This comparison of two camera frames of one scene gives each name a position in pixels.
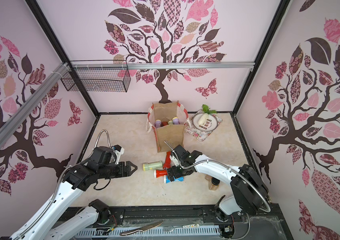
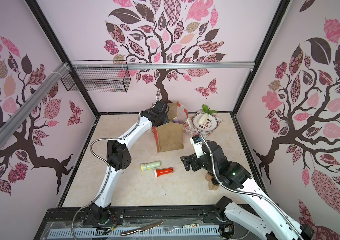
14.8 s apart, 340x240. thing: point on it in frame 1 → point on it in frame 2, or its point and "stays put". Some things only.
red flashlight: [160, 173] stays put
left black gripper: [126, 169] → [165, 120]
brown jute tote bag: [167, 120] stays put
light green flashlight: [152, 165] stays put
